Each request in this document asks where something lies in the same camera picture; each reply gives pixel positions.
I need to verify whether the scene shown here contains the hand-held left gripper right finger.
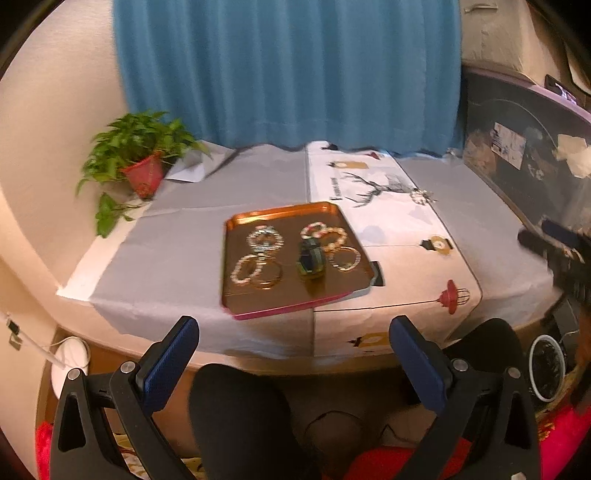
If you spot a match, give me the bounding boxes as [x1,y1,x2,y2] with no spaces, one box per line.
[388,315,542,480]

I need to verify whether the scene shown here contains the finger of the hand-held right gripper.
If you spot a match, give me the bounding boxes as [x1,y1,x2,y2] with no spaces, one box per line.
[517,229,561,259]
[541,219,591,248]

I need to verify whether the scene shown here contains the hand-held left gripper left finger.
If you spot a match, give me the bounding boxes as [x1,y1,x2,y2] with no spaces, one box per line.
[50,315,201,480]

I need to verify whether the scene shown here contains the pink pearl bracelet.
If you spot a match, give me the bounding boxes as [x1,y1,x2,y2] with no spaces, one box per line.
[230,256,259,285]

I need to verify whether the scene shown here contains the gold pearl bracelet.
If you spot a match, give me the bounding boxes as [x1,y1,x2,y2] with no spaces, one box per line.
[329,246,363,273]

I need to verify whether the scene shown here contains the orange metal tray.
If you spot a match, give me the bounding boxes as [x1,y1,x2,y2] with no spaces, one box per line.
[221,202,374,321]

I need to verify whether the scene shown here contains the gold bangle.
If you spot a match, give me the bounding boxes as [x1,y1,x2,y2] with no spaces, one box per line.
[252,261,284,291]

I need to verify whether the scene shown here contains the yellow bead bracelet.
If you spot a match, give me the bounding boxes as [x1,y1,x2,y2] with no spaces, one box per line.
[323,227,348,252]

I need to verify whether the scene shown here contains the turquoise bead bracelet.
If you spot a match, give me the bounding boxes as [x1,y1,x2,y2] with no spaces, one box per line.
[248,224,284,253]

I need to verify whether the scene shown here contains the white printed table runner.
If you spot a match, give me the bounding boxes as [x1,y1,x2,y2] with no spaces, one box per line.
[307,141,483,356]

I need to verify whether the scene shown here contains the person's left leg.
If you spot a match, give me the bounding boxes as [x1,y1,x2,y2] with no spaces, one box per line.
[188,364,321,480]

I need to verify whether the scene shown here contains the black bowl with white rim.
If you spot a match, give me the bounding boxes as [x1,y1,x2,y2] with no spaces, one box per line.
[527,334,568,403]

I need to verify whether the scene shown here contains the white round device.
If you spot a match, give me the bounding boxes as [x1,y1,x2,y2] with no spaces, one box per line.
[50,337,91,398]

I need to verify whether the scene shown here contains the dark glossy headboard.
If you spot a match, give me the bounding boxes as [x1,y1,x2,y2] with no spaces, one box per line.
[462,64,591,243]

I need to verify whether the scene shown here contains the grey tablecloth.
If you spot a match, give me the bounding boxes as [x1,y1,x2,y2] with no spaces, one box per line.
[58,143,561,361]

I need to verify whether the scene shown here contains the red patterned cloth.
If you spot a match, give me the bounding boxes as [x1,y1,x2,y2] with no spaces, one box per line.
[35,419,54,480]

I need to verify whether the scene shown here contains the red blanket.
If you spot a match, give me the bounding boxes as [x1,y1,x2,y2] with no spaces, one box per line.
[353,406,591,480]

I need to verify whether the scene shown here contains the red flower pot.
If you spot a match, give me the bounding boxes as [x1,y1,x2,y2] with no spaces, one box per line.
[121,150,166,200]

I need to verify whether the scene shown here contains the beige cloth cover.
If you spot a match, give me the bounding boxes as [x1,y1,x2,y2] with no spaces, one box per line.
[462,0,580,86]

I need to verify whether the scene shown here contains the green potted plant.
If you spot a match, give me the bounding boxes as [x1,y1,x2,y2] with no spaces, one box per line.
[76,111,213,238]

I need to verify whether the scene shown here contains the blue curtain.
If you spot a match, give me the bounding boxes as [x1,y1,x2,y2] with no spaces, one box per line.
[113,0,462,155]

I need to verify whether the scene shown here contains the black cable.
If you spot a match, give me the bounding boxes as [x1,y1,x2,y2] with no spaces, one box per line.
[302,410,398,455]

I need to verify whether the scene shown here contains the white cable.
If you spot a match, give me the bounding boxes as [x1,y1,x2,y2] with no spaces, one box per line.
[0,311,63,367]

